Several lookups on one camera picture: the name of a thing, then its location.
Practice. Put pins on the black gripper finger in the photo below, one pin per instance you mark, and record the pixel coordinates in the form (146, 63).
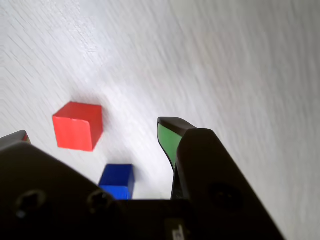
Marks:
(50, 195)
(210, 175)

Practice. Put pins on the blue wooden cube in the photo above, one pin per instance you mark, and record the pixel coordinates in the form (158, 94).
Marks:
(117, 178)

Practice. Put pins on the red wooden cube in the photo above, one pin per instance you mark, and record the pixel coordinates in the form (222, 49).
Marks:
(75, 130)

